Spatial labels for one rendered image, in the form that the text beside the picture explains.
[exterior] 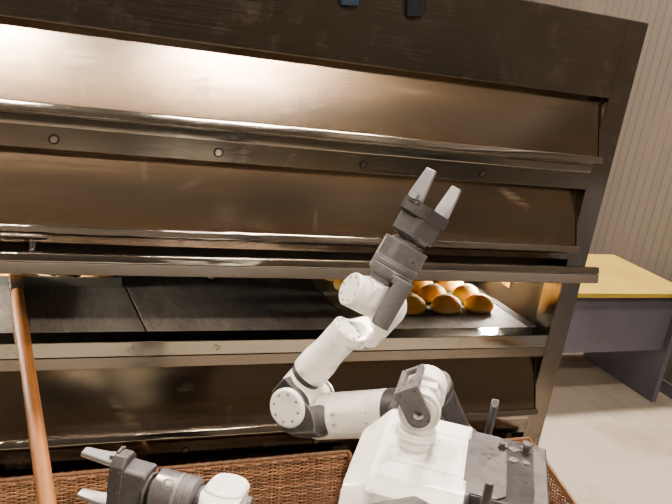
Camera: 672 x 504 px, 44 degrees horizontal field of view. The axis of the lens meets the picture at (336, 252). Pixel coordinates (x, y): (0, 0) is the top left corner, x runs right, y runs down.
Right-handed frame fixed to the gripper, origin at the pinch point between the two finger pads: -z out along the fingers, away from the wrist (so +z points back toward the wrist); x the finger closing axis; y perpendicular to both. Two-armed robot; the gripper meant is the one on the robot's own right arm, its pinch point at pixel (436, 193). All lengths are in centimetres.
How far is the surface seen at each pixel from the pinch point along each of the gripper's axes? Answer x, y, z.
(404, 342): -70, 29, 36
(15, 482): 1, 60, 105
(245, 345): -32, 47, 54
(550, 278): -82, 6, 1
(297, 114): -13, 52, -2
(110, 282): -22, 91, 61
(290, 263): -18.7, 36.5, 28.3
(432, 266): -50, 22, 13
